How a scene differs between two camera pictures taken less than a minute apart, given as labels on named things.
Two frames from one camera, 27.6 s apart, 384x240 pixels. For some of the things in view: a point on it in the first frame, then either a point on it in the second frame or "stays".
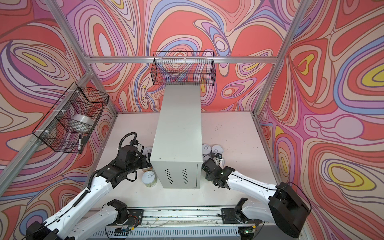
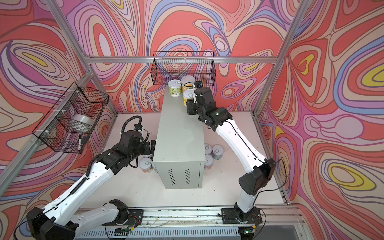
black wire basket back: x=186 y=68 stays
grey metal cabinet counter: x=176 y=157 stays
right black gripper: x=209 y=177 → x=189 y=107
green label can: x=149 y=178 → x=175 y=87
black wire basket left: x=71 y=121 stays
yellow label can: x=219 y=162 → x=187 y=94
